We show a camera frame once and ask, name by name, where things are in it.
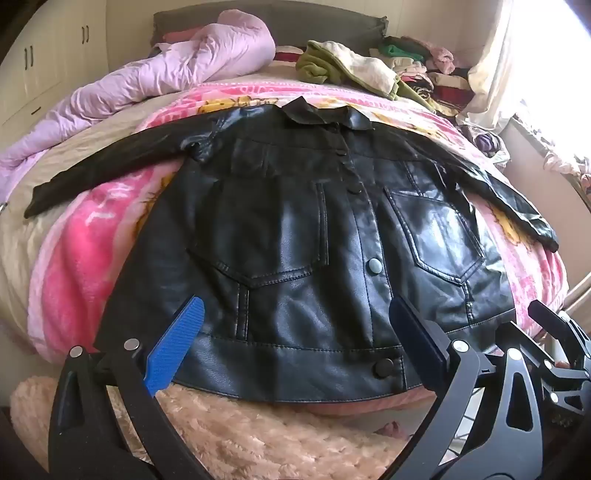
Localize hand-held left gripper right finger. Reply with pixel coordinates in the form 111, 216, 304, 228
383, 298, 543, 480

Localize pink printed blanket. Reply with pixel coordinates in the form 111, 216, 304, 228
28, 82, 568, 416

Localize lilac duvet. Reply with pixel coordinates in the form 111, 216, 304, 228
0, 9, 277, 174

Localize green and white fleece blanket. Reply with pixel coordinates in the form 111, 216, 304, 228
295, 40, 437, 114

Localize pile of folded clothes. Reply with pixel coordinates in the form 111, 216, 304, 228
369, 36, 476, 121

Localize pink pillow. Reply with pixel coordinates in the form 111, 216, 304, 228
163, 28, 200, 45

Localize black leather jacket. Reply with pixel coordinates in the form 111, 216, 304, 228
24, 97, 560, 406

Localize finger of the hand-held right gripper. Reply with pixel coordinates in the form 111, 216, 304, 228
529, 300, 583, 352
538, 353, 587, 416

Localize beige fluffy garment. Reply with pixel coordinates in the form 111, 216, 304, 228
9, 376, 407, 480

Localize heap of mixed clothes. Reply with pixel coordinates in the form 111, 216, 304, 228
540, 138, 591, 190

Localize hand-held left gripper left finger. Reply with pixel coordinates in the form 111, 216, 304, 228
47, 296, 208, 480

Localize laundry basket with clothes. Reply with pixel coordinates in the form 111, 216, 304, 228
462, 122, 511, 167

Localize cream wardrobe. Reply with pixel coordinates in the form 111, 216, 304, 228
0, 0, 158, 134

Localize grey padded headboard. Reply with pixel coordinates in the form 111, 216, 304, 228
152, 0, 389, 49

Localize cream curtain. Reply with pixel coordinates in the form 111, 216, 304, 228
457, 0, 536, 127

